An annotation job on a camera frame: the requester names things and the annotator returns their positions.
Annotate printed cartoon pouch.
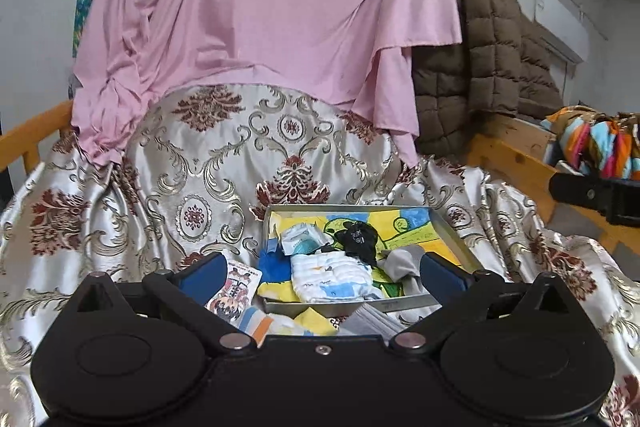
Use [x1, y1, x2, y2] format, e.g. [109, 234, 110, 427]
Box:
[205, 260, 262, 325]

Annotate grey cloth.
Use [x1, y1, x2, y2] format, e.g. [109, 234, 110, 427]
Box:
[378, 244, 427, 296]

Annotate grey face mask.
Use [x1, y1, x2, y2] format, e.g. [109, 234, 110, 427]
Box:
[338, 303, 405, 343]

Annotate black sock with text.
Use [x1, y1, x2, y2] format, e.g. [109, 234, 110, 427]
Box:
[334, 221, 378, 267]

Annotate white tissue packet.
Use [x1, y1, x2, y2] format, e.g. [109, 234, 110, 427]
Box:
[280, 223, 333, 257]

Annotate white blue baby socks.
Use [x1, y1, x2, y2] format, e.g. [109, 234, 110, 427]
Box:
[291, 251, 384, 303]

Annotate colourful striped cloth bundle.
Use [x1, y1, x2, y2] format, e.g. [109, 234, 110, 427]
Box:
[541, 105, 640, 181]

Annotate grey tray with drawing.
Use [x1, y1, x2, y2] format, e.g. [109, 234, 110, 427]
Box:
[258, 204, 480, 317]

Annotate floral satin bed cover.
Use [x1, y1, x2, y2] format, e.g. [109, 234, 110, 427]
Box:
[1, 86, 639, 426]

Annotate brown quilted jacket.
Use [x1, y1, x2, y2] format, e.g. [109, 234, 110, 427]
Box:
[412, 0, 563, 156]

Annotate white air conditioner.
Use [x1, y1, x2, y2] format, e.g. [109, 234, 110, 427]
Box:
[518, 0, 589, 65]

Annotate pink hanging sheet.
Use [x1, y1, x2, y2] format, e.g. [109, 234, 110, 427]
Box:
[73, 0, 461, 166]

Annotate wooden bed rail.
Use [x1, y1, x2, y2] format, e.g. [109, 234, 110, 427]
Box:
[1, 101, 639, 254]

